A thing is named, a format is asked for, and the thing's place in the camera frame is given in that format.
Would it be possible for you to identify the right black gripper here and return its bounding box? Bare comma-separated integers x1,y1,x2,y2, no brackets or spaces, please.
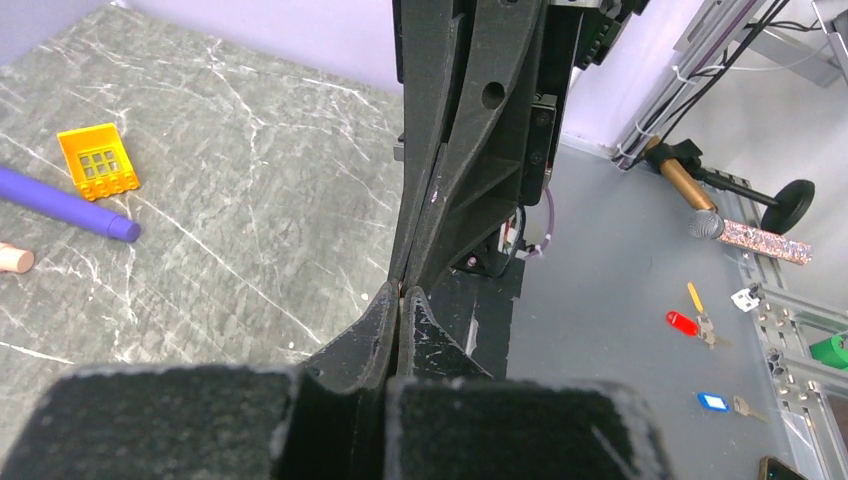
389,0,649,289

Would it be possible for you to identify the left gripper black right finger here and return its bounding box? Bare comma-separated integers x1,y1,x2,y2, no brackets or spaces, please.
384,286,677,480

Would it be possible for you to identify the black round stand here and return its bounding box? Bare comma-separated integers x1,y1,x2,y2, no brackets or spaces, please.
670,139,815,235

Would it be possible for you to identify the yellow key tag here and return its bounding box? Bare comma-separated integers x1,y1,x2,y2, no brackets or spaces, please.
687,282,705,315

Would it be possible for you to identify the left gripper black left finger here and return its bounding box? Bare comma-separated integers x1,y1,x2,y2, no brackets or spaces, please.
1,282,400,479

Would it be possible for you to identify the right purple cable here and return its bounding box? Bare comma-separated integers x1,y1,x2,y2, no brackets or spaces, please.
526,185,556,261

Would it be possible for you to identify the green plastic part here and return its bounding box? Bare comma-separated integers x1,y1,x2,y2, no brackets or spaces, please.
810,335,848,371

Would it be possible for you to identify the yellow grid brick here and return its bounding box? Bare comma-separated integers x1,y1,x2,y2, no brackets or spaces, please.
57,123,141,202

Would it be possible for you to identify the aluminium frame rail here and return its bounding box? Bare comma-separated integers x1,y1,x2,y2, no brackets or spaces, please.
616,0,848,480

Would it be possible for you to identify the black smartphone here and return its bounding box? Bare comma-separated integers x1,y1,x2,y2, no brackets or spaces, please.
757,456,807,480

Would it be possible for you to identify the purple toy microphone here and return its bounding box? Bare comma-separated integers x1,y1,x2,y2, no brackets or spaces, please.
1,166,141,243

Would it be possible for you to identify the gold microphone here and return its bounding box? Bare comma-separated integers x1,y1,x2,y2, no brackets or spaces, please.
642,136,718,212

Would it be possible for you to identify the glitter microphone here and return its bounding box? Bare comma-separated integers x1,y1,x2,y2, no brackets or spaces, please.
689,210,813,266

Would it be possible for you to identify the red key tag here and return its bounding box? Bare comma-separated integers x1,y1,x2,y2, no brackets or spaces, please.
665,310,700,337

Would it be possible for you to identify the pink toy microphone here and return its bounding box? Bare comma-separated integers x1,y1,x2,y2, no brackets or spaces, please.
0,243,35,274

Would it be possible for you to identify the blue key tag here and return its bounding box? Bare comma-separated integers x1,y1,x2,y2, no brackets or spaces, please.
696,392,730,413

